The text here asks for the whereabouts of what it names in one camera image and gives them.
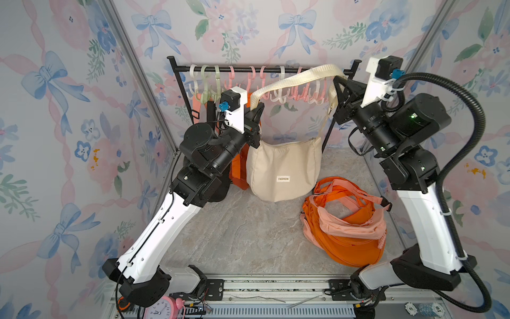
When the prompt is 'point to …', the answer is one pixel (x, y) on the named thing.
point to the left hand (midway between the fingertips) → (260, 103)
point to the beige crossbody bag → (287, 171)
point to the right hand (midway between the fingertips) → (342, 75)
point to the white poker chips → (428, 309)
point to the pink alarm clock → (166, 308)
